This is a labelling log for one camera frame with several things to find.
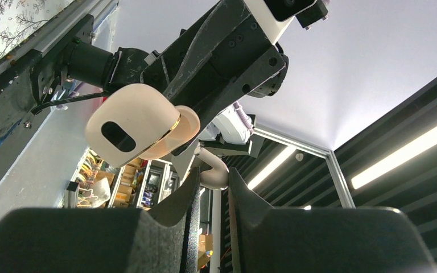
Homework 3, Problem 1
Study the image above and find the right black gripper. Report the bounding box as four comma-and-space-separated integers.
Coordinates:
141, 0, 287, 180

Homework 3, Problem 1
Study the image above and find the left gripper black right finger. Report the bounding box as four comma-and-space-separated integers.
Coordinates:
228, 168, 437, 272

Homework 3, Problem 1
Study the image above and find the floral table mat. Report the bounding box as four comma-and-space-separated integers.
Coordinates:
0, 0, 72, 59

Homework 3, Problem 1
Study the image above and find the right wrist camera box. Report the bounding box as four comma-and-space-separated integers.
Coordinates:
244, 0, 330, 44

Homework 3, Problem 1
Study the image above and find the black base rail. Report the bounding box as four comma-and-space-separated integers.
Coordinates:
0, 14, 94, 141

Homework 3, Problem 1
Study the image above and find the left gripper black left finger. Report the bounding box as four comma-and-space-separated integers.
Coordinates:
0, 168, 200, 272

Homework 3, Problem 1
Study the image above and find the pink earbud charging case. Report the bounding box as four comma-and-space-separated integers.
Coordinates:
85, 84, 201, 167

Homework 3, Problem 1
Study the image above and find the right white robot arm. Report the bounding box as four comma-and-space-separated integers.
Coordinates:
64, 1, 287, 167

